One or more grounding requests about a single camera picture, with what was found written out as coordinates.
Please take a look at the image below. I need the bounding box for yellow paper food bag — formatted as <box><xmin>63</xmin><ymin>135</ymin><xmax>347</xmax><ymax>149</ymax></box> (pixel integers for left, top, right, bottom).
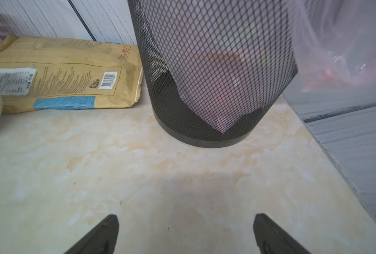
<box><xmin>0</xmin><ymin>35</ymin><xmax>143</xmax><ymax>114</ymax></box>

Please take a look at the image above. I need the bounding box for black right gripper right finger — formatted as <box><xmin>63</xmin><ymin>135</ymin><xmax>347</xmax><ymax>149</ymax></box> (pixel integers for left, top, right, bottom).
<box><xmin>253</xmin><ymin>213</ymin><xmax>310</xmax><ymax>254</ymax></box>

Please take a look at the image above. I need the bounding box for black mesh trash bin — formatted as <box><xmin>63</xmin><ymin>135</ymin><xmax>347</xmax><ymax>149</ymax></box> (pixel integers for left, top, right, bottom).
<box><xmin>128</xmin><ymin>1</ymin><xmax>297</xmax><ymax>148</ymax></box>

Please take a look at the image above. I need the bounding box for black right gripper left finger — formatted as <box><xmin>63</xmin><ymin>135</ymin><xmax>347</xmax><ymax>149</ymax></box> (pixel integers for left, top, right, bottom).
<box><xmin>65</xmin><ymin>214</ymin><xmax>119</xmax><ymax>254</ymax></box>

